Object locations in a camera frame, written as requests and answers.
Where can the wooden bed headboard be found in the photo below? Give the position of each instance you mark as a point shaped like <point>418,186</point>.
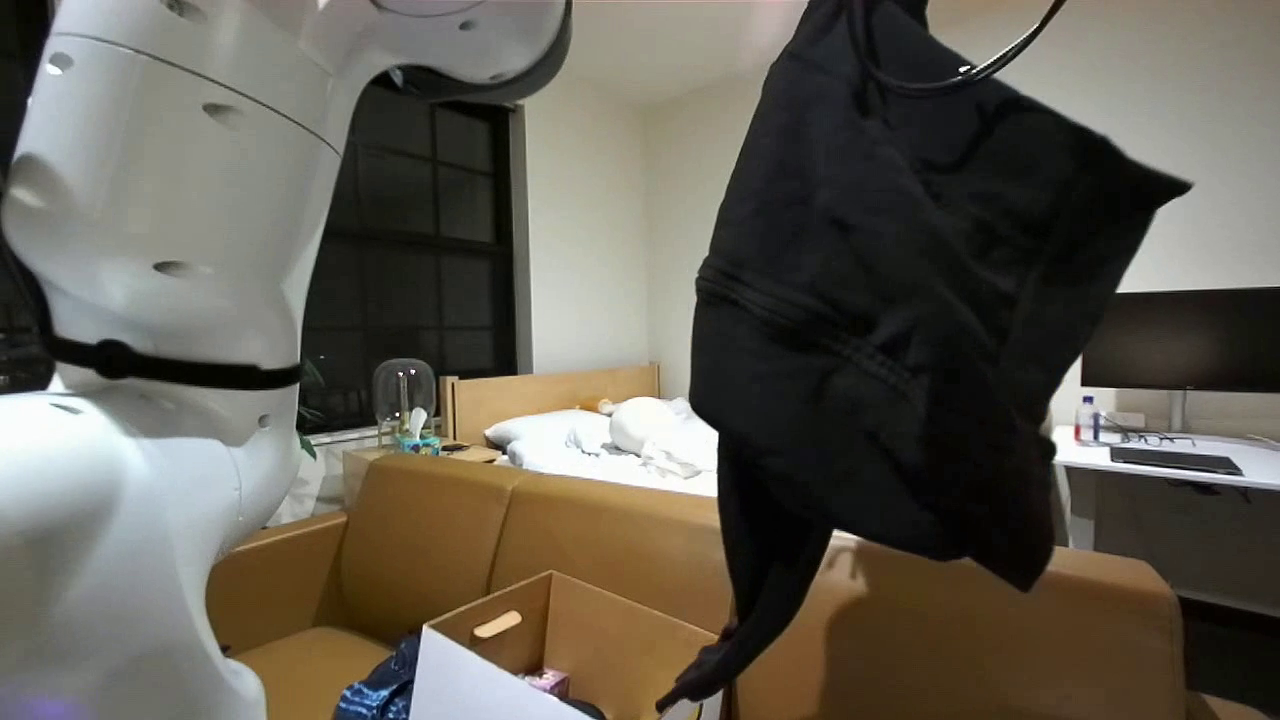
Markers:
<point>533,388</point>

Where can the dark window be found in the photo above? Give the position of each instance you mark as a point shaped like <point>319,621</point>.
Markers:
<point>412,240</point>

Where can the blue bag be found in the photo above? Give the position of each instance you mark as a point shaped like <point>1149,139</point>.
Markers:
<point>382,684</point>

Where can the tan leather couch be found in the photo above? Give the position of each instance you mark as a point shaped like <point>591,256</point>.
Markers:
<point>961,641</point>

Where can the glass dome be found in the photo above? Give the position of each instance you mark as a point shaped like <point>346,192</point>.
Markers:
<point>405,396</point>

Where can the white pillow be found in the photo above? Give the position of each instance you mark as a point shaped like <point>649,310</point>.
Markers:
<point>545,431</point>

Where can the round white cushion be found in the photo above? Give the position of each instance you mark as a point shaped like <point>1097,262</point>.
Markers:
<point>646,425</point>

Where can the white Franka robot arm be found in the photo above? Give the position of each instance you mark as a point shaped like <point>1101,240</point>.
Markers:
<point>145,240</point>

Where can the small plastic bottle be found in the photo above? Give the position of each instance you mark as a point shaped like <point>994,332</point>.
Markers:
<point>1088,420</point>

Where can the black keyboard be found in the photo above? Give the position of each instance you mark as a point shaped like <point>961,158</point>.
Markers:
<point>1172,463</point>

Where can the bed with white sheet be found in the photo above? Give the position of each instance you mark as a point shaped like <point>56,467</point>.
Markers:
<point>587,469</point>

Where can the crumpled white blanket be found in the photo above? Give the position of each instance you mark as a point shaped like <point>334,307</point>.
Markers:
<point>675,463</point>

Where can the white desk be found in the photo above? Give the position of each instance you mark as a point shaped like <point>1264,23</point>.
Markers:
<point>1172,515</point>

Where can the white cardboard box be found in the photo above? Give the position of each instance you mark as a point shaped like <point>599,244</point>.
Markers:
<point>455,683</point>

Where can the black cloth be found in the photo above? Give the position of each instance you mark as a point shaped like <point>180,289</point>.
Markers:
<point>904,332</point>

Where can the black computer monitor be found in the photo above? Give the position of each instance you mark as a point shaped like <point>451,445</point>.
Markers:
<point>1184,342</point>

